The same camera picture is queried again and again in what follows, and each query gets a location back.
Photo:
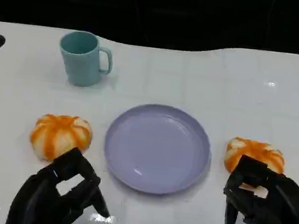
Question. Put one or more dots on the pale green mug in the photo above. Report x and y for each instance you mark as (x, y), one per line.
(80, 62)

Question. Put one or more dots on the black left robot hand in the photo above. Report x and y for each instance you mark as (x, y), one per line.
(44, 194)

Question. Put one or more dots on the lilac plate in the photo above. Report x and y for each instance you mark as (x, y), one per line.
(158, 148)

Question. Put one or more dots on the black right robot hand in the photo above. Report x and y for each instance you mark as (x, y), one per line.
(282, 210)

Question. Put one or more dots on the orange and white bread roll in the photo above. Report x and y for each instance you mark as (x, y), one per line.
(59, 133)
(256, 149)

